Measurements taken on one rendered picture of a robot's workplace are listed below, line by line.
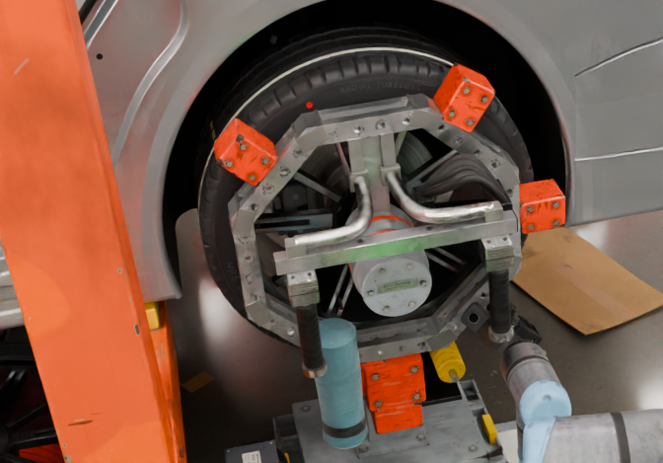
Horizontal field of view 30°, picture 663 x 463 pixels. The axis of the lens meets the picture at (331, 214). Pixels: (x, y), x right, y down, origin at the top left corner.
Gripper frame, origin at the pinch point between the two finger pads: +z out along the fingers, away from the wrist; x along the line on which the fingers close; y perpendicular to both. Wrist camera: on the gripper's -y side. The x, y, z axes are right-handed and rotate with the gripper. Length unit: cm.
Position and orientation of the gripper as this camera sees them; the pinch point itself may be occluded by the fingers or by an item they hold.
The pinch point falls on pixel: (484, 295)
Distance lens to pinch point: 253.9
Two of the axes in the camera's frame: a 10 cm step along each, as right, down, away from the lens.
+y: 7.7, 4.8, 4.3
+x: 6.2, -7.2, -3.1
